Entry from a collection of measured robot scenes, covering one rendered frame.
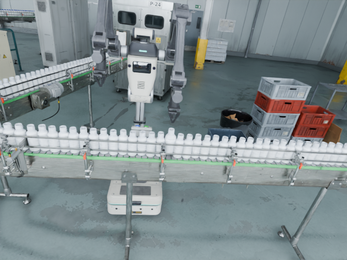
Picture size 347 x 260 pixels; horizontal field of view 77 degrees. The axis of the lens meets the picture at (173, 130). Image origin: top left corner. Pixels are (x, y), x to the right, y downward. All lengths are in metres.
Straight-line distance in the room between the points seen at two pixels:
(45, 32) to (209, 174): 6.30
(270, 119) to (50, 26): 5.77
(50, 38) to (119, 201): 5.60
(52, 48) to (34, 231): 5.46
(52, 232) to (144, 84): 1.53
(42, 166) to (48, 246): 0.93
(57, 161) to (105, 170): 0.29
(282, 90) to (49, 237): 3.30
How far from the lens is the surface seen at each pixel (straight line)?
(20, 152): 1.50
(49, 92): 2.52
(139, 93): 1.85
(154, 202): 2.21
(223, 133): 2.07
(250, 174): 1.62
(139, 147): 1.39
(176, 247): 2.22
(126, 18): 5.10
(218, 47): 10.79
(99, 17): 1.42
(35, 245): 2.36
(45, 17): 7.08
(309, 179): 1.89
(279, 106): 3.68
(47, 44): 7.19
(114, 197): 2.22
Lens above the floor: 1.83
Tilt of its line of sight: 28 degrees down
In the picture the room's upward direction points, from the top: 7 degrees clockwise
